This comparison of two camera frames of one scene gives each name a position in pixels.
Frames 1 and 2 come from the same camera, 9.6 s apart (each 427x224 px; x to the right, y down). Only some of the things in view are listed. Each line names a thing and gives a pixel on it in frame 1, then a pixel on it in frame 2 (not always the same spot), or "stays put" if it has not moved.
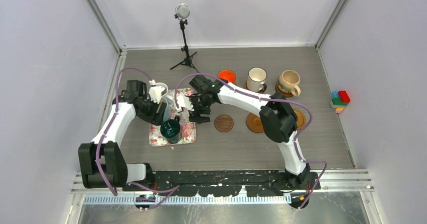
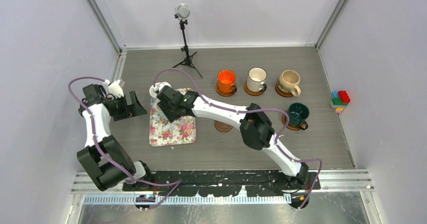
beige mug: x=288 y=81 stays put
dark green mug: x=170 y=130 -> x=298 y=113
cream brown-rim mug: x=256 y=77 stays put
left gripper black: x=155 y=119 -> x=134 y=109
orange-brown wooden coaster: x=287 y=94 stays put
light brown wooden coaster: x=245 y=86 stays put
